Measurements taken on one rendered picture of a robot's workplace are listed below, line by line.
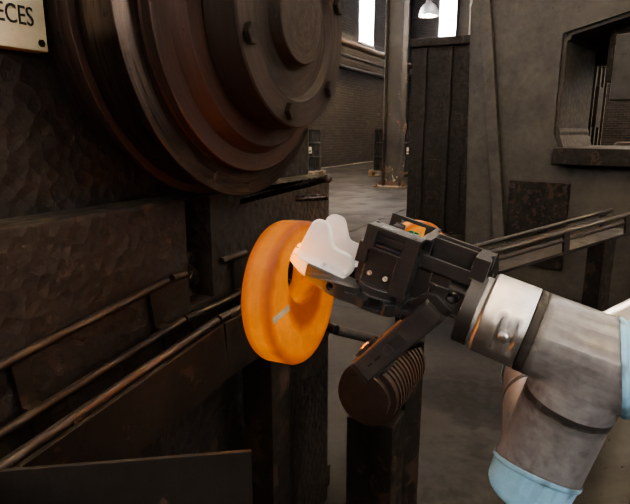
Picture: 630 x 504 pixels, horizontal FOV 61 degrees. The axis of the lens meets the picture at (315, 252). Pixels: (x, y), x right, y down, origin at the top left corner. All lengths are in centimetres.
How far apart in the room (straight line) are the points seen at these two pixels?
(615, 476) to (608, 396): 96
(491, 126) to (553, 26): 60
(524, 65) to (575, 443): 301
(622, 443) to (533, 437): 90
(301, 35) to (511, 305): 45
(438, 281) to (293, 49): 37
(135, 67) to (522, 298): 45
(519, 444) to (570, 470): 4
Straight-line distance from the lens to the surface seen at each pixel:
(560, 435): 51
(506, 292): 48
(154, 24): 64
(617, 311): 63
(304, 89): 78
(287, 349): 55
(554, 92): 333
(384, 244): 50
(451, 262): 50
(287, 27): 72
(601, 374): 48
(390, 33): 984
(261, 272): 51
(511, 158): 340
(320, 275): 52
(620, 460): 143
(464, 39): 491
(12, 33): 71
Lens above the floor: 97
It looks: 13 degrees down
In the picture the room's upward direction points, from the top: straight up
